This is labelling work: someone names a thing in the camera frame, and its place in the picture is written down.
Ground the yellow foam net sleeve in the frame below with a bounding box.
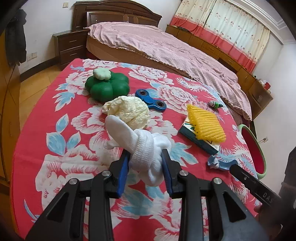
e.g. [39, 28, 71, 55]
[187, 104, 226, 143]

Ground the white knit glove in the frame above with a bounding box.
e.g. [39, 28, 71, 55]
[104, 115, 171, 186]

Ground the cream paper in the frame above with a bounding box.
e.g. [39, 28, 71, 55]
[102, 96, 150, 130]

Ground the blue crumpled wrapper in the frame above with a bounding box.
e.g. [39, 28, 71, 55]
[207, 156, 238, 171]

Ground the red bin green rim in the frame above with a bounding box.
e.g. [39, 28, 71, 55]
[238, 124, 267, 180]

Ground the teal green book box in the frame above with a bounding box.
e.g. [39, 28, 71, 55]
[179, 117, 220, 155]

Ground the small green toy figure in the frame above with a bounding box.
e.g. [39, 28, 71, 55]
[208, 101, 223, 109]

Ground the wooden corner shelf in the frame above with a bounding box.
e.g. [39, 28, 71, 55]
[246, 80, 273, 120]

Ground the wooden wardrobe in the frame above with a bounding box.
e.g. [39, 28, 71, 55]
[0, 33, 20, 195]

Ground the red floral table cloth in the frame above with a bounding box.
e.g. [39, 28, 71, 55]
[12, 59, 259, 240]

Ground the blue fidget spinner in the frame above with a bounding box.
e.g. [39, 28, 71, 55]
[135, 89, 167, 112]

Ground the long wooden low cabinet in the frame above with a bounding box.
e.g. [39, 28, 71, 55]
[166, 25, 255, 93]

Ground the green pumpkin toy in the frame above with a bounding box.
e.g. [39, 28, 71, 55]
[85, 68, 130, 102]

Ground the brown bed mattress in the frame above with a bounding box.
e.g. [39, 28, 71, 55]
[86, 36, 191, 78]

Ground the dark wooden nightstand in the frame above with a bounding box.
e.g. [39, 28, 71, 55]
[53, 29, 89, 70]

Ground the dark hanging coat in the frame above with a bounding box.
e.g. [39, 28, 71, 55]
[5, 9, 27, 66]

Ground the white red floral curtain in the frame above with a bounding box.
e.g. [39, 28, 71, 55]
[170, 0, 270, 72]

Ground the pink checked quilt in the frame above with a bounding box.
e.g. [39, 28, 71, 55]
[88, 22, 252, 121]

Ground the dark wooden headboard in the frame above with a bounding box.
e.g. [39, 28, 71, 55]
[71, 1, 162, 30]

